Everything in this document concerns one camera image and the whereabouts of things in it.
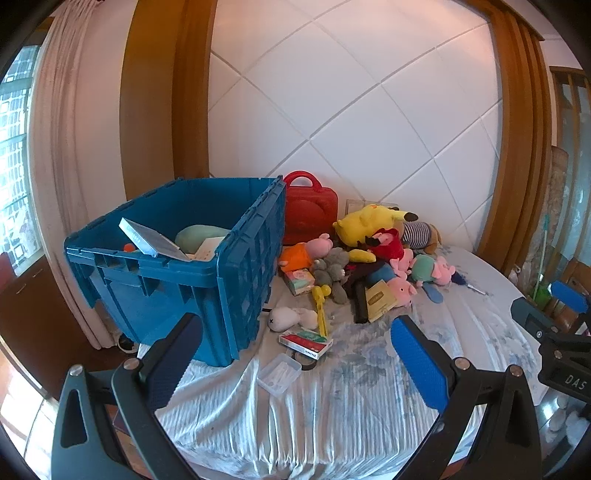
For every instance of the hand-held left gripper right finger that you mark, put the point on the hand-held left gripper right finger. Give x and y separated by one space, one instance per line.
415 364

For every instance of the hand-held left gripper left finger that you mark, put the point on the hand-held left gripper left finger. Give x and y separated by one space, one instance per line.
173 364

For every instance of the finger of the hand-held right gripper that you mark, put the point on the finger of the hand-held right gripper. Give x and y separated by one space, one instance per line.
531 314
572 297

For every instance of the blue plastic crate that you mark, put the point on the blue plastic crate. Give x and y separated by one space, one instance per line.
138 295

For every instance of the red dress pig plush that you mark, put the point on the red dress pig plush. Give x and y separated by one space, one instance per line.
390 247

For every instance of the desktop with floral cloth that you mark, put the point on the desktop with floral cloth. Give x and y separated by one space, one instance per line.
360 406

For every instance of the wooden chair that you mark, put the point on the wooden chair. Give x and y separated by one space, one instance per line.
570 272

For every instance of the green mop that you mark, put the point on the green mop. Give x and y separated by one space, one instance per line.
541 277

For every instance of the shoe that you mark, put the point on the shoe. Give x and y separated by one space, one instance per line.
127 344

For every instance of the blue plastic shoehorn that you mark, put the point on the blue plastic shoehorn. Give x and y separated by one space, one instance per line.
434 294

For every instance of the yellow-green booklet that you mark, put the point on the yellow-green booklet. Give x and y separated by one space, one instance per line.
381 300

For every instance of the blue shirt pig plush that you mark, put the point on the blue shirt pig plush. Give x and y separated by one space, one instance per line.
401 290

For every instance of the black stick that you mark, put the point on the black stick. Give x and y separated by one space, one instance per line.
360 304

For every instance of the green dress pig plush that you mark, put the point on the green dress pig plush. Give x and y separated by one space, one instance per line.
422 267

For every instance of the small clear plastic box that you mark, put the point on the small clear plastic box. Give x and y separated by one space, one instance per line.
277 376

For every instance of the dark cloth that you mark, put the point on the dark cloth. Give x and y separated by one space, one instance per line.
358 274

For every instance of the black tape roll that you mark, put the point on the black tape roll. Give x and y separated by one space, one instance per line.
308 366

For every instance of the yellow plastic toy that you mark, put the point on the yellow plastic toy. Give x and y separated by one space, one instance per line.
319 307

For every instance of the white paper card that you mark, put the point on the white paper card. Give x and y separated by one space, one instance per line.
207 249

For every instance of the white plush toy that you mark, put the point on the white plush toy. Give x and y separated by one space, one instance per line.
286 318

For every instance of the small orange toy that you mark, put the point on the small orange toy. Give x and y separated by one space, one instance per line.
129 248

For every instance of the grey elephant plush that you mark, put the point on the grey elephant plush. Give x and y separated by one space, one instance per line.
330 270

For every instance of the striped shirt dog plush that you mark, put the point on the striped shirt dog plush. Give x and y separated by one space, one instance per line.
415 233

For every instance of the pale green cushion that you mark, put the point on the pale green cushion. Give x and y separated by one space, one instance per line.
198 233

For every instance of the pastel tissue pack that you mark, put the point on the pastel tissue pack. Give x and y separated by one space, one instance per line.
299 280

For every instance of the yellow mouse plush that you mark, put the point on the yellow mouse plush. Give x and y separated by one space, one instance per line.
360 226

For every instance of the wooden glass door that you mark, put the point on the wooden glass door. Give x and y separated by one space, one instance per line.
572 138

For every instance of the orange shirt pig plush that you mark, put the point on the orange shirt pig plush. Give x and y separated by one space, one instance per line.
298 256

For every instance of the red carry case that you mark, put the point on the red carry case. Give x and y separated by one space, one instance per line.
309 217

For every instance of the white curtain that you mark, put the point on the white curtain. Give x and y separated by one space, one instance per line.
74 138

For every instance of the window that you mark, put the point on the window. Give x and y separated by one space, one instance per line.
18 161

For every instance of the wooden pillar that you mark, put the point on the wooden pillar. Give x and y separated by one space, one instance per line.
161 92

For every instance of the wooden door frame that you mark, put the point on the wooden door frame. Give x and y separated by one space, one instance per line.
517 138

